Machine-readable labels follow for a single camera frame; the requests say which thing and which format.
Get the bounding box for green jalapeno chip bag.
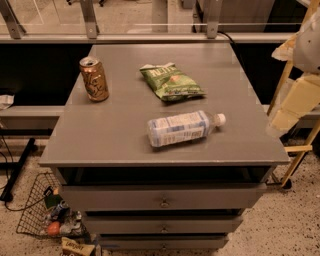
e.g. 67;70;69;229
140;62;205;102

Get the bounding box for yellow chip bag on floor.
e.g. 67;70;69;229
61;237;95;256

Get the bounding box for grey drawer cabinet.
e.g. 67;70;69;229
41;43;288;251

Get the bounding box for clear plastic water bottle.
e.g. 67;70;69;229
147;110;226;147

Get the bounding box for gold tea can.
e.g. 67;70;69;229
79;56;109;102

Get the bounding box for top grey drawer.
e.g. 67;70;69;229
59;183;266;211

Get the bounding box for grey drawer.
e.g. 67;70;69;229
99;235;228;251
84;215;243;234
59;183;266;211

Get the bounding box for middle grey drawer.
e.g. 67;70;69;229
84;215;243;234

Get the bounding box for bottom grey drawer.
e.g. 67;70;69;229
99;235;228;251

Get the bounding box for blue can in basket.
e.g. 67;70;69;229
50;200;69;220

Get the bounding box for orange fruit in basket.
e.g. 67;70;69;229
47;221;60;236

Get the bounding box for black metal stand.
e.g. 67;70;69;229
0;128;53;202

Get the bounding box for grey metal railing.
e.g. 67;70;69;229
0;0;293;44

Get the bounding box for black wire basket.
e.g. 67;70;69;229
17;173;86;239

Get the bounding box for yellow wooden frame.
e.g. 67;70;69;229
266;0;320;189

